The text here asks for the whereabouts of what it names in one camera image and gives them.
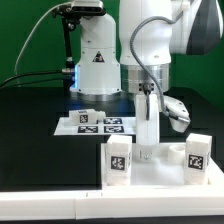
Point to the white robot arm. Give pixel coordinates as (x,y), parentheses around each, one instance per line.
(134,55)

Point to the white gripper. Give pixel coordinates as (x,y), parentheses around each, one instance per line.
(147,113)

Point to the white square tabletop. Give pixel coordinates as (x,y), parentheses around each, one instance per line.
(166,168)

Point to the white marker base sheet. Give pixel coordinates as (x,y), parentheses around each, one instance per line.
(109,126)

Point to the silver camera on stand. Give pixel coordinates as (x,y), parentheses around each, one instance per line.
(87,6)

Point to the white L-shaped obstacle fence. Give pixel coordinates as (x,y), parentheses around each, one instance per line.
(135,201)

